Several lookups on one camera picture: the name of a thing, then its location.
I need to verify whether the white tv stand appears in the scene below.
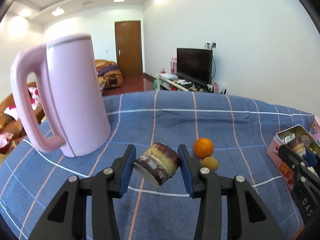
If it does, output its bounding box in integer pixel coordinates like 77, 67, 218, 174
155, 73, 227, 95

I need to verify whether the brown leather sofa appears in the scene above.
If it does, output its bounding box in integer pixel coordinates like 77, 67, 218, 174
95, 60, 123, 89

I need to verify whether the orange tangerine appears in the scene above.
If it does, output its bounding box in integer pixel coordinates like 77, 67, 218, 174
194, 138, 214, 159

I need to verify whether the pink electric kettle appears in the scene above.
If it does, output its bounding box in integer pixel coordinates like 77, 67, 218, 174
10, 34, 111, 158

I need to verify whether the black flat television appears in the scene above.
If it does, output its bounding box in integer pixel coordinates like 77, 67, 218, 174
176, 48, 213, 84

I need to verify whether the yellow-green round fruit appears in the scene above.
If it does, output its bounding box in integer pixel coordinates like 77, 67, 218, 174
200, 157, 219, 171

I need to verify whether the brown wooden door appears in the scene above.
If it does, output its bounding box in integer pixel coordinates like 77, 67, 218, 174
114, 21, 143, 77

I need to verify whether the pink metal tin box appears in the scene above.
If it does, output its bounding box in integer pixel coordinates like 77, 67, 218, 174
267, 125, 319, 190

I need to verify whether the wall power socket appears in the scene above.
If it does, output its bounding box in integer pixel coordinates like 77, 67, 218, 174
204, 42, 216, 50

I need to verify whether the pink cartoon cup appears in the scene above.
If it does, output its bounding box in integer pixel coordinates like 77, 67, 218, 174
310, 116, 320, 144

